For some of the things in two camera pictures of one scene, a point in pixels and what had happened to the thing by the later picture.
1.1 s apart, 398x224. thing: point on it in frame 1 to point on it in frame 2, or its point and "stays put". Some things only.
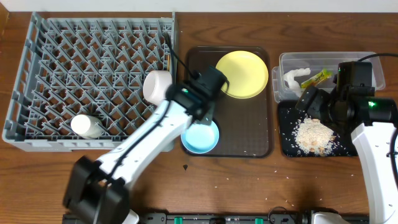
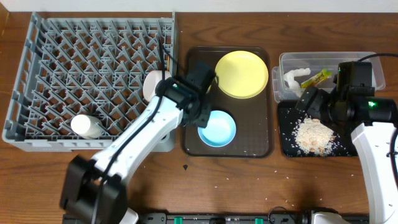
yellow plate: (246, 71) stays put
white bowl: (155, 84) stays put
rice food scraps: (311, 136) stays put
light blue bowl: (200, 138) to (220, 130)
